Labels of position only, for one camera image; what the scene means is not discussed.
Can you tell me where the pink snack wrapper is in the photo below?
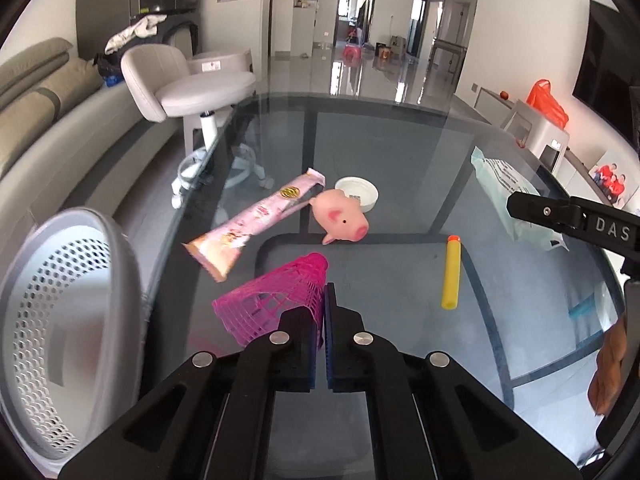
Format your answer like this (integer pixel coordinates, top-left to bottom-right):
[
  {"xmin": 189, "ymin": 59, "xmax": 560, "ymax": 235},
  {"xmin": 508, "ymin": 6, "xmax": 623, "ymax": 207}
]
[{"xmin": 181, "ymin": 168, "xmax": 326, "ymax": 284}]

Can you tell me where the low grey white cabinet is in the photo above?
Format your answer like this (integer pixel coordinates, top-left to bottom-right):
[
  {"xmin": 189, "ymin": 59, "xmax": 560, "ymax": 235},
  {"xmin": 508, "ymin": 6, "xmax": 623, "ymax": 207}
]
[{"xmin": 472, "ymin": 85, "xmax": 640, "ymax": 213}]

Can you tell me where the cyan plastic item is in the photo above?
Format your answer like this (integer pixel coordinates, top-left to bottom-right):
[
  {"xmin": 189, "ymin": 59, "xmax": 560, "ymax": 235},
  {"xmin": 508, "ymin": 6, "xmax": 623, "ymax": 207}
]
[{"xmin": 568, "ymin": 293, "xmax": 599, "ymax": 319}]

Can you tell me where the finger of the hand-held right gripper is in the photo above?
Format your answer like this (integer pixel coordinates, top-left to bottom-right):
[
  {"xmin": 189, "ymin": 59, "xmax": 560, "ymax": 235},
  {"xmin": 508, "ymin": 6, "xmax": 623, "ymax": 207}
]
[{"xmin": 506, "ymin": 190, "xmax": 584, "ymax": 237}]

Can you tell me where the yellow foam dart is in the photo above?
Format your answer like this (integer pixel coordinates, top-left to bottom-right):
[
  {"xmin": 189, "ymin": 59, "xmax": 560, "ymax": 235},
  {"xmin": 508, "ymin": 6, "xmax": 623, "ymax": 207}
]
[{"xmin": 440, "ymin": 233, "xmax": 462, "ymax": 310}]

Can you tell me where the person's right hand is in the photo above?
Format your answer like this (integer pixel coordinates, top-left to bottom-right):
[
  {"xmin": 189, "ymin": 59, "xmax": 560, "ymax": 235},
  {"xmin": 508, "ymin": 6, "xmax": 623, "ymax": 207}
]
[{"xmin": 587, "ymin": 316, "xmax": 628, "ymax": 417}]

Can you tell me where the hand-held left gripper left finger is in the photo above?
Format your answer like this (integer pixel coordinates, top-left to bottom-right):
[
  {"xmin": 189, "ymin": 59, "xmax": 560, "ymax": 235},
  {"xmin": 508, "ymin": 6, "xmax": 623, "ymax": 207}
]
[{"xmin": 59, "ymin": 307, "xmax": 326, "ymax": 480}]

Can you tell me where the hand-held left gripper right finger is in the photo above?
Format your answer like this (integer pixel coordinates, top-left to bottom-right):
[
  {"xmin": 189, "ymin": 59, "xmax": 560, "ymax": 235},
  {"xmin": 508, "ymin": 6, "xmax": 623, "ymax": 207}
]
[{"xmin": 324, "ymin": 282, "xmax": 584, "ymax": 480}]

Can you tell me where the white blue mask packet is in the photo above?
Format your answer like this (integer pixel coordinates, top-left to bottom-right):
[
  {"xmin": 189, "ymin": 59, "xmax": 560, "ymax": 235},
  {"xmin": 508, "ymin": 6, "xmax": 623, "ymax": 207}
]
[{"xmin": 470, "ymin": 145, "xmax": 571, "ymax": 252}]

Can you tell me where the orange plastic bag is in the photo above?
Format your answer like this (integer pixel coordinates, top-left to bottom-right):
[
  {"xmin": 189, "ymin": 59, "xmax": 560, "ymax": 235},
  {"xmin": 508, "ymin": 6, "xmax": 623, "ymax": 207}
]
[{"xmin": 526, "ymin": 78, "xmax": 570, "ymax": 131}]

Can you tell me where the black blue bag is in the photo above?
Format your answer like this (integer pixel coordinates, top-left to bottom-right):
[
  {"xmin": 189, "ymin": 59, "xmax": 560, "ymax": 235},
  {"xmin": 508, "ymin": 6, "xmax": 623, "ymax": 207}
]
[{"xmin": 94, "ymin": 55, "xmax": 124, "ymax": 89}]

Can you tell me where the white round lid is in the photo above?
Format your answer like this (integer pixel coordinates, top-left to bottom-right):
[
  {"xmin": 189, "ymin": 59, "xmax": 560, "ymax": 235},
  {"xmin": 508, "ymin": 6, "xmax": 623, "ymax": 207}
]
[{"xmin": 333, "ymin": 175, "xmax": 380, "ymax": 213}]

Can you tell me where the white swivel chair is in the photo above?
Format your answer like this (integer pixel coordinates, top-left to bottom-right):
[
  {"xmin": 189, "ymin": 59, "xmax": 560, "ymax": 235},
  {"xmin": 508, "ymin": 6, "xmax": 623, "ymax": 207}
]
[{"xmin": 120, "ymin": 43, "xmax": 275, "ymax": 209}]

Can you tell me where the black wall television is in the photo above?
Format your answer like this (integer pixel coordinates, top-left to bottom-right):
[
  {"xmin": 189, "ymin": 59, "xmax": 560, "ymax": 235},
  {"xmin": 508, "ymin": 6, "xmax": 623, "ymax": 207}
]
[{"xmin": 572, "ymin": 0, "xmax": 640, "ymax": 117}]

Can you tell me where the framed photo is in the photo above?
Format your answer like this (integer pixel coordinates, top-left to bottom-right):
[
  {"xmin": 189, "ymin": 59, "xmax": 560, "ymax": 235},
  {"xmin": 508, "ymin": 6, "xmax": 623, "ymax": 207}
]
[{"xmin": 588, "ymin": 162, "xmax": 632, "ymax": 207}]

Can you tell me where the grey console table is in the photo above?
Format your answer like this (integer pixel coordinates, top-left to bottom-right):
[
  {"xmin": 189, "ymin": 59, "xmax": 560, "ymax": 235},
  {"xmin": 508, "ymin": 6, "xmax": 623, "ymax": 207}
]
[{"xmin": 432, "ymin": 37, "xmax": 469, "ymax": 77}]

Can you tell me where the grey perforated plastic basket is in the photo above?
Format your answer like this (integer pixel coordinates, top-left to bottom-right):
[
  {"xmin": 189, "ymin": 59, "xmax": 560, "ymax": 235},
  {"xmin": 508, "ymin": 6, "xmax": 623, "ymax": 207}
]
[{"xmin": 0, "ymin": 206, "xmax": 147, "ymax": 462}]

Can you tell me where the white cloth pile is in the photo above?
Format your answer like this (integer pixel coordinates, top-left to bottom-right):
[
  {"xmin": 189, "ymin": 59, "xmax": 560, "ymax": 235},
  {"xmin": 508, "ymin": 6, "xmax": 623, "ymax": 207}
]
[{"xmin": 103, "ymin": 12, "xmax": 169, "ymax": 55}]

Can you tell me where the pink plastic shuttlecock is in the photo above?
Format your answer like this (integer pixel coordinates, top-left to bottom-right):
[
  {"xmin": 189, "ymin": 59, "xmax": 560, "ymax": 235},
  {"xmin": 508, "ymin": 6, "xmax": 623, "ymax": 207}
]
[{"xmin": 211, "ymin": 252, "xmax": 330, "ymax": 349}]

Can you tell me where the pink pig toy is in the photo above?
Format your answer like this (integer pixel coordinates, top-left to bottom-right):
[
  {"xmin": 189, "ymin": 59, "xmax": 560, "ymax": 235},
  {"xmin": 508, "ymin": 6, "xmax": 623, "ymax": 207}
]
[{"xmin": 308, "ymin": 188, "xmax": 371, "ymax": 245}]

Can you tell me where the grey sofa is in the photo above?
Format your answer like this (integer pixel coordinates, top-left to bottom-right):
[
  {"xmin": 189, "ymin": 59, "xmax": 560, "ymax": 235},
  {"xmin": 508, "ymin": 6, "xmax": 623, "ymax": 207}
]
[{"xmin": 0, "ymin": 37, "xmax": 192, "ymax": 202}]

